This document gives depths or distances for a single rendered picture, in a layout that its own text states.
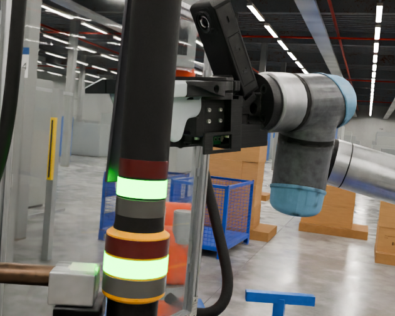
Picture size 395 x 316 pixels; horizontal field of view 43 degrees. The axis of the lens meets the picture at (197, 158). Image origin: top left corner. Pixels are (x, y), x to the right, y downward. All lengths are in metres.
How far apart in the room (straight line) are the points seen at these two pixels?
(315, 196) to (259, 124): 0.15
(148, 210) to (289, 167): 0.38
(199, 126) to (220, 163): 7.79
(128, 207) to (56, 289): 0.07
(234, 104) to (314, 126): 0.15
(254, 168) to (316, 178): 7.53
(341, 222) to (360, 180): 8.69
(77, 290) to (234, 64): 0.31
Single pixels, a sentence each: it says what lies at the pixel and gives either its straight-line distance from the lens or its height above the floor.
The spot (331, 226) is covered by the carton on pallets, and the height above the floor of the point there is 0.14.
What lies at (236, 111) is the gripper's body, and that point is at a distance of 0.55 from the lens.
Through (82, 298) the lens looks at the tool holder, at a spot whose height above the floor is 1.53.
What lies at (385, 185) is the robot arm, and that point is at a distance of 0.83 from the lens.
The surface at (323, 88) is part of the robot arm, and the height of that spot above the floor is 1.72.
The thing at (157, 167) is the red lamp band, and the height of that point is 1.62.
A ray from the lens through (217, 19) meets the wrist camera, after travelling 0.55.
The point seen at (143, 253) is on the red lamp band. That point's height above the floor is 1.57.
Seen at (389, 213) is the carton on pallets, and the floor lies 0.71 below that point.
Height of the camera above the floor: 1.65
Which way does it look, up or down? 3 degrees down
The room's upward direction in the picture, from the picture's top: 5 degrees clockwise
